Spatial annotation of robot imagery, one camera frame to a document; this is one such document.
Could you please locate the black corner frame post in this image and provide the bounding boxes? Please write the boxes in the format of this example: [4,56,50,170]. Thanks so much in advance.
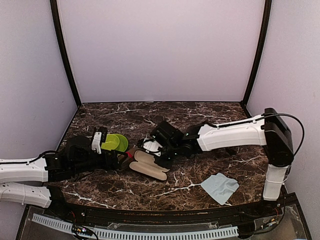
[241,0,272,107]
[49,0,82,108]

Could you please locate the green bowl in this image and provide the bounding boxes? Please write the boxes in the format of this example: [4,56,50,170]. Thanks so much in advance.
[101,133,124,152]

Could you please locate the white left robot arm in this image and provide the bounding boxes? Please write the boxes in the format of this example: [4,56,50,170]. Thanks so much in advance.
[0,134,121,218]

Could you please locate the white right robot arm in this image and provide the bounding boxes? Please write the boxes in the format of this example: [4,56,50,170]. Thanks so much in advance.
[142,108,298,217]

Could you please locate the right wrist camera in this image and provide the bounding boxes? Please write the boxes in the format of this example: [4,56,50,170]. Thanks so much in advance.
[137,137,163,157]

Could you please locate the white slotted cable duct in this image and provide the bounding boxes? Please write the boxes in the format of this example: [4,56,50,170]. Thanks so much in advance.
[31,213,239,240]

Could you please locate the plaid brown glasses case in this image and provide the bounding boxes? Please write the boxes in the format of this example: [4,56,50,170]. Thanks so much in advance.
[126,148,169,181]

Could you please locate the black corner frame post right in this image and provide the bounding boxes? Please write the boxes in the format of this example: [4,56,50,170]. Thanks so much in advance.
[241,0,272,107]

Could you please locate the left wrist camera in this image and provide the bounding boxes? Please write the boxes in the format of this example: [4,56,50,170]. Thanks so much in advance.
[91,126,108,154]

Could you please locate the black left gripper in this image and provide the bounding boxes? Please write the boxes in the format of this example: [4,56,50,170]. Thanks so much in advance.
[71,148,128,176]

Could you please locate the black corner frame post left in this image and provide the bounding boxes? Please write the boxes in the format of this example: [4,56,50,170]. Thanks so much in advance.
[49,0,82,108]

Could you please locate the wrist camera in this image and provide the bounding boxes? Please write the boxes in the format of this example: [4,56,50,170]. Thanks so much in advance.
[91,126,108,154]
[137,137,163,157]

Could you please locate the blue cleaning cloth right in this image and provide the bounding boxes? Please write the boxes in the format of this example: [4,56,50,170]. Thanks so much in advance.
[200,173,239,205]

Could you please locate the green plate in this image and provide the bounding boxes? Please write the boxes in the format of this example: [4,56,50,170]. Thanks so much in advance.
[114,133,129,152]

